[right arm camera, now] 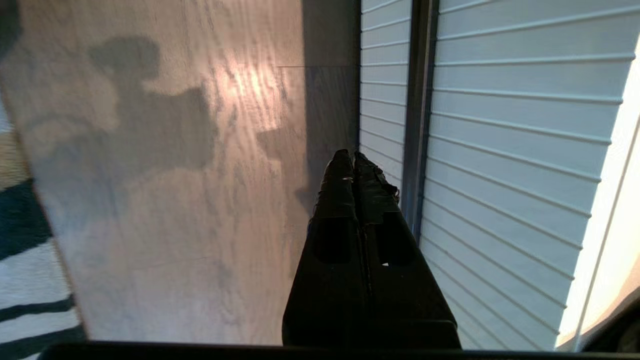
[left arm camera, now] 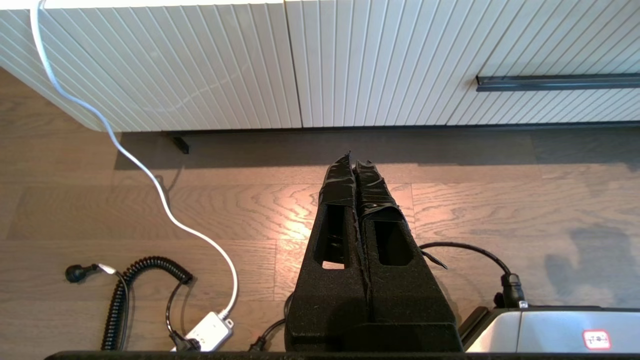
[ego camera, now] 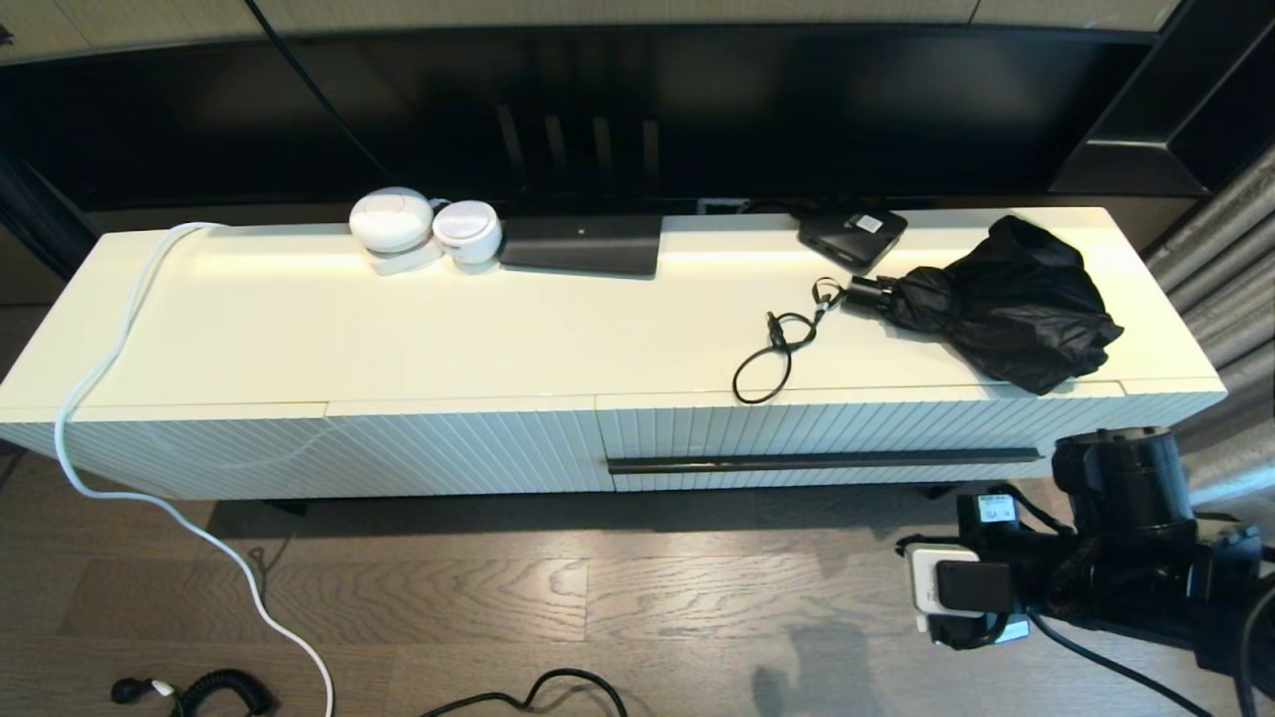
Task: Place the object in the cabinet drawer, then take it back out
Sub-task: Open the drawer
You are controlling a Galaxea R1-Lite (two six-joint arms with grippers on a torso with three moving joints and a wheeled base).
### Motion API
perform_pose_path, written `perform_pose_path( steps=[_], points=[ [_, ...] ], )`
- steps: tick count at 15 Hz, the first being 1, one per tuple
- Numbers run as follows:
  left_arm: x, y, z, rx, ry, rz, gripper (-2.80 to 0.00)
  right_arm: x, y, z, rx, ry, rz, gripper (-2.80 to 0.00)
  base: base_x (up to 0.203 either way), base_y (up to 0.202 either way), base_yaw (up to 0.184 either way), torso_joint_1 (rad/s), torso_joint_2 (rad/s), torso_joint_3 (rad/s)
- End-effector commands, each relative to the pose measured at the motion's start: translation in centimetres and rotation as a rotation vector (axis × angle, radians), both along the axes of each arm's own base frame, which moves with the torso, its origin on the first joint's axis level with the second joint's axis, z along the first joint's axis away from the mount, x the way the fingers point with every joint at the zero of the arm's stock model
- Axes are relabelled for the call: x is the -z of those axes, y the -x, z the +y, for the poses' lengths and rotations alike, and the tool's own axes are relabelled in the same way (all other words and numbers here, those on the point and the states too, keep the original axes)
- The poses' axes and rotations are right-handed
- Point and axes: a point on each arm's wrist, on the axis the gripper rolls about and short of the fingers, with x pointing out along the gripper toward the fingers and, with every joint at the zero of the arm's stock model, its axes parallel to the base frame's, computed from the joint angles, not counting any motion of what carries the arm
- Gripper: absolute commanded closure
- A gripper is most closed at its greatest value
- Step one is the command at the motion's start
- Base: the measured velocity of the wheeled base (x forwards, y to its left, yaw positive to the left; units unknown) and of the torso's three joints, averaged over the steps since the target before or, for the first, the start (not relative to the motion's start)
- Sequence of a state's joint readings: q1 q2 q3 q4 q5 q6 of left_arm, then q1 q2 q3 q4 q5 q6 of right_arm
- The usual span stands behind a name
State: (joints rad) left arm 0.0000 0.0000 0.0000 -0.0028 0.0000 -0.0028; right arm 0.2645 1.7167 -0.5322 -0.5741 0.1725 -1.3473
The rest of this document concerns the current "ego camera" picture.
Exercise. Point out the white flat device base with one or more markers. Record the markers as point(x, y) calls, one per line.
point(403, 263)

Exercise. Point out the white fluted drawer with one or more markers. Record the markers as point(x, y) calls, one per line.
point(797, 423)

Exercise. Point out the black umbrella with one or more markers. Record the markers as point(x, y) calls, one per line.
point(1006, 299)

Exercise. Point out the small white round device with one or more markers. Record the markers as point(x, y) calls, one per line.
point(468, 233)

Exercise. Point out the white long TV cabinet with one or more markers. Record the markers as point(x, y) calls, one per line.
point(398, 329)

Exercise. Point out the large white round device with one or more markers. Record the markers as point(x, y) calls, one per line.
point(390, 220)

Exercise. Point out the black television screen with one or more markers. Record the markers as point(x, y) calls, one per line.
point(797, 100)

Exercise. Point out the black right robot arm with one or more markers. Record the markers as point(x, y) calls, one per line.
point(1126, 478)

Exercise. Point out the black wall shelf unit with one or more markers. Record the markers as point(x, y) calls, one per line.
point(1195, 100)

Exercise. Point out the black set-top box white label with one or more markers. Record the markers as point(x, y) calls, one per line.
point(847, 242)

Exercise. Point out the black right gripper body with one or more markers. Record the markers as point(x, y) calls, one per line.
point(1036, 578)

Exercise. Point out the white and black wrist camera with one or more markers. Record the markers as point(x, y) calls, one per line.
point(971, 588)

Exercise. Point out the black flat router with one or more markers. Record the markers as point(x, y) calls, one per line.
point(581, 246)

